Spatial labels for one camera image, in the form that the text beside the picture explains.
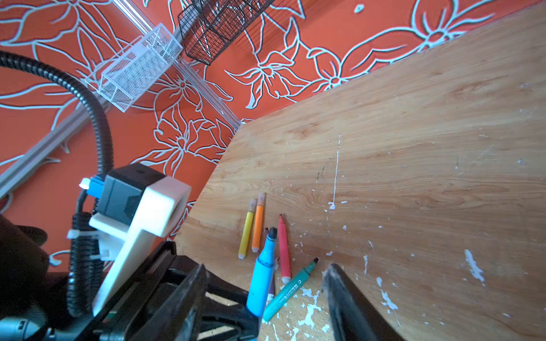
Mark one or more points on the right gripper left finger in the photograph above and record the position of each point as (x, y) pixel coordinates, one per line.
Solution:
(154, 310)

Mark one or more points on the clear plastic bin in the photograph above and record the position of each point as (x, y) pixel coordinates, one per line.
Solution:
(125, 77)

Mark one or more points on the black wire basket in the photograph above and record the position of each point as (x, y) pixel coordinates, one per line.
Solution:
(209, 27)

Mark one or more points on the blue marker pen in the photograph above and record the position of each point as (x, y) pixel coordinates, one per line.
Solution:
(256, 300)

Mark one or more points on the yellow marker pen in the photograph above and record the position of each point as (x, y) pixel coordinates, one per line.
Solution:
(247, 228)

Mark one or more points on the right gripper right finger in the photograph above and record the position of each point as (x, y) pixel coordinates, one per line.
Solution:
(353, 316)

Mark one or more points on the orange marker pen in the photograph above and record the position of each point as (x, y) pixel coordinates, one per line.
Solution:
(258, 223)

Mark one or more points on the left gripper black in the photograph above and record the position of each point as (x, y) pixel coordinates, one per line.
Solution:
(34, 302)

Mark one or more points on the purple marker pen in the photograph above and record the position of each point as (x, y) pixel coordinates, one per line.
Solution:
(270, 246)

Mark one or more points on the pink marker pen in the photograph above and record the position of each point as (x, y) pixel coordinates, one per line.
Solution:
(284, 251)

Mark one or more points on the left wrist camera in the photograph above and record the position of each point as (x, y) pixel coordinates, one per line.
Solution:
(136, 205)

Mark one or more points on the green marker pen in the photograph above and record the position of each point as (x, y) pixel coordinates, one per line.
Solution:
(288, 291)

